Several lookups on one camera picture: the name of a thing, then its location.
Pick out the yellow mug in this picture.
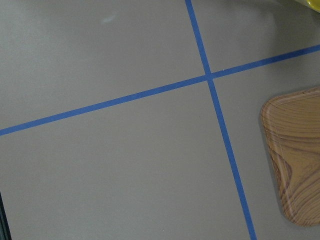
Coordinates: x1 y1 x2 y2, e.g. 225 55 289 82
295 0 320 13

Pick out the wooden cutting board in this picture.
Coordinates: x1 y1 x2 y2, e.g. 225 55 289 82
260 87 320 227

